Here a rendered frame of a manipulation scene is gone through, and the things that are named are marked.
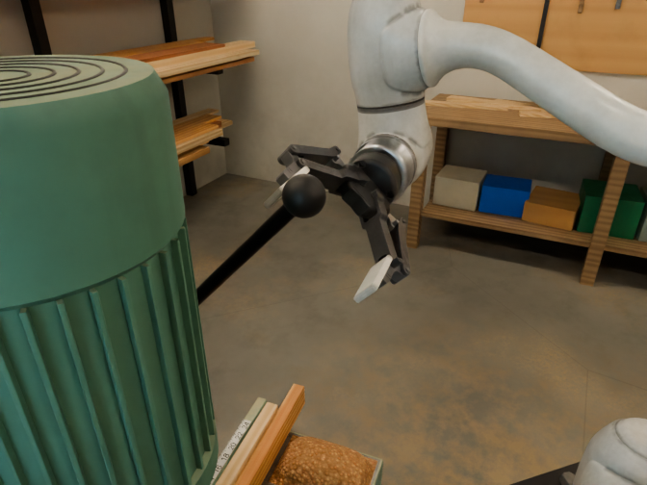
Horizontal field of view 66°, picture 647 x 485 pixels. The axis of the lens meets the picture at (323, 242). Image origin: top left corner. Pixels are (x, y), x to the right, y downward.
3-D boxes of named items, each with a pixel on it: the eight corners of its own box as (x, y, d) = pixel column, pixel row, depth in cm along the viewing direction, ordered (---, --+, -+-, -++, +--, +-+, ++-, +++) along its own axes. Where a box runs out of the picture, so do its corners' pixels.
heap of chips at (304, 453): (360, 513, 69) (361, 496, 67) (268, 481, 73) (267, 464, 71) (377, 461, 76) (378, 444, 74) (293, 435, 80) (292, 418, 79)
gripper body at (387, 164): (376, 215, 71) (357, 243, 64) (336, 170, 71) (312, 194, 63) (416, 183, 67) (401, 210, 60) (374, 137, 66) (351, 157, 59)
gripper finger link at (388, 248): (352, 204, 65) (360, 208, 66) (374, 278, 58) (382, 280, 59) (374, 187, 62) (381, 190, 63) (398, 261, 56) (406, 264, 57)
